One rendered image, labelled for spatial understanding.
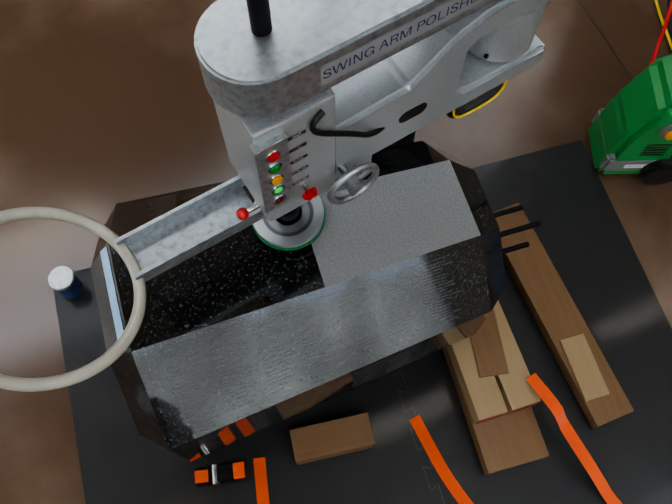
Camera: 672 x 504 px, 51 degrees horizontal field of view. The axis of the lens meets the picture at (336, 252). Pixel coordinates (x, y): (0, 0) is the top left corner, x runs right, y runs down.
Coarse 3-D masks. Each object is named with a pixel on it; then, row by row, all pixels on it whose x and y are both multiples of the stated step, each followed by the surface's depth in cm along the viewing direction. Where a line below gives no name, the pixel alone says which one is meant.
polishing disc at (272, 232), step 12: (312, 204) 209; (312, 216) 208; (264, 228) 206; (276, 228) 206; (288, 228) 206; (300, 228) 206; (312, 228) 206; (276, 240) 205; (288, 240) 205; (300, 240) 205
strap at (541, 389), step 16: (544, 384) 261; (544, 400) 259; (416, 416) 276; (560, 416) 260; (416, 432) 274; (432, 448) 272; (576, 448) 262; (256, 464) 269; (592, 464) 261; (256, 480) 267; (448, 480) 267; (464, 496) 265; (608, 496) 264
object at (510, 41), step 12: (528, 12) 167; (540, 12) 169; (516, 24) 169; (528, 24) 171; (492, 36) 175; (504, 36) 174; (516, 36) 174; (528, 36) 176; (480, 48) 180; (492, 48) 178; (504, 48) 178; (516, 48) 179; (528, 48) 184; (492, 60) 183; (504, 60) 182
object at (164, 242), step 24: (216, 192) 185; (240, 192) 189; (168, 216) 182; (192, 216) 186; (216, 216) 186; (264, 216) 186; (120, 240) 179; (144, 240) 183; (168, 240) 184; (192, 240) 184; (216, 240) 182; (144, 264) 181; (168, 264) 179
